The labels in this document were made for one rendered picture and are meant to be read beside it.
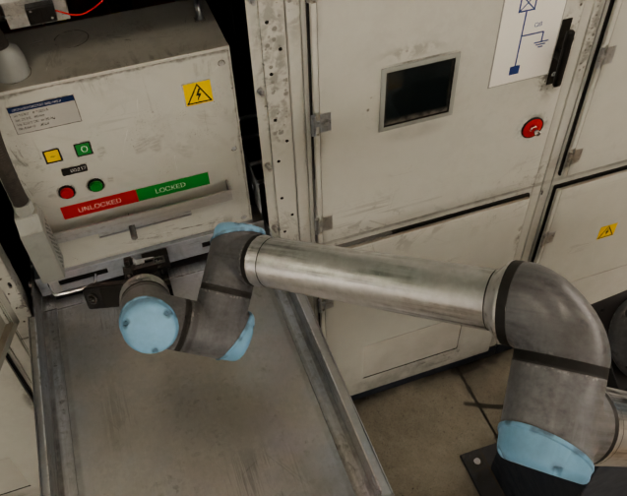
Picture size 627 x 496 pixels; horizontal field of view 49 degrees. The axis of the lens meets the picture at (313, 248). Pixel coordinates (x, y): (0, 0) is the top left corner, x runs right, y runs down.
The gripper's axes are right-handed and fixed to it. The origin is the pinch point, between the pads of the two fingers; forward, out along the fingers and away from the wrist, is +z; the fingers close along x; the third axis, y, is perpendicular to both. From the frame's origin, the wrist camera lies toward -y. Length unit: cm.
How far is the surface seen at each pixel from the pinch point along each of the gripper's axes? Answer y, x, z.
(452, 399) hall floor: 89, -88, 49
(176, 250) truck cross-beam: 10.3, -3.6, 17.2
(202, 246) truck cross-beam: 16.4, -4.3, 17.7
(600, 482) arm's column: 92, -71, -25
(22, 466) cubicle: -46, -62, 44
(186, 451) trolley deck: 2.1, -32.4, -22.1
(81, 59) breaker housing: 1.3, 42.6, -0.4
